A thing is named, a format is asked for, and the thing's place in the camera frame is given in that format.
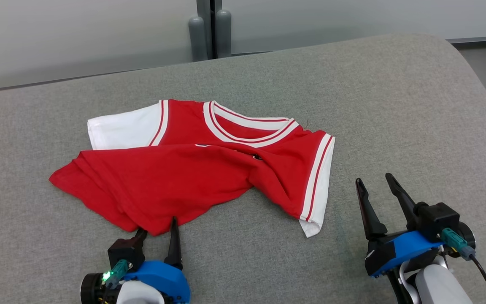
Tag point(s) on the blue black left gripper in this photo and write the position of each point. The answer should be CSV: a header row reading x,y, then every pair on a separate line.
x,y
163,276

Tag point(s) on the red white basketball jersey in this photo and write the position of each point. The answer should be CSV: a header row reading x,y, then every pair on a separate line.
x,y
163,181

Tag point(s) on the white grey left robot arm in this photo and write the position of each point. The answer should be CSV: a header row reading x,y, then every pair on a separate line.
x,y
139,294

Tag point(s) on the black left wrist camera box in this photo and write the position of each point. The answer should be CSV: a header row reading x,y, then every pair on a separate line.
x,y
125,253

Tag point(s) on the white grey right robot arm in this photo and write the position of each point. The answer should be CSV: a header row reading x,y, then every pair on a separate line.
x,y
437,287

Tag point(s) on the grey metal door frame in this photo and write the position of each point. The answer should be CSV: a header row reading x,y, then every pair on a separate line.
x,y
205,8

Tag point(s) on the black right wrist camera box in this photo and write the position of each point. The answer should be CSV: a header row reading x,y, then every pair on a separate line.
x,y
437,219

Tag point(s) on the grey wall base rail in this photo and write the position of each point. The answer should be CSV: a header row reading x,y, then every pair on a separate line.
x,y
483,39

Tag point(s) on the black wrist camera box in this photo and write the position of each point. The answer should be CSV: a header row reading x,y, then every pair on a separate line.
x,y
125,253
437,219

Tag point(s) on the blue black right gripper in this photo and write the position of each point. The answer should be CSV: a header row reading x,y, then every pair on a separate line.
x,y
399,251

